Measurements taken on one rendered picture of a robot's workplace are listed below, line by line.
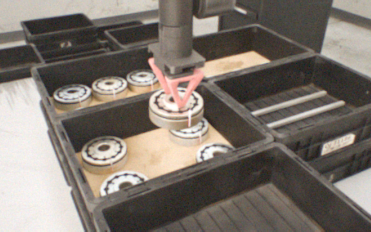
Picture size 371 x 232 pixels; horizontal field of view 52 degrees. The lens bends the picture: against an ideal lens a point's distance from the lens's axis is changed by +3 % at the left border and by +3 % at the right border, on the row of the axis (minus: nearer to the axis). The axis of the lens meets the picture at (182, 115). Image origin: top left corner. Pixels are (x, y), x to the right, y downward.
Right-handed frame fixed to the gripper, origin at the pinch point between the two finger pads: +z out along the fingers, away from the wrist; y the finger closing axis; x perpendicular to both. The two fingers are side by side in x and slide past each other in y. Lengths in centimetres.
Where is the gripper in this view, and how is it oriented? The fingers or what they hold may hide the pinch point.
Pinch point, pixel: (175, 96)
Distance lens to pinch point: 70.4
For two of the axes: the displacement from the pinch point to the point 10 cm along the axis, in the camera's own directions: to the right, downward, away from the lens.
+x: -8.9, 2.4, -3.8
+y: -4.5, -5.0, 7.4
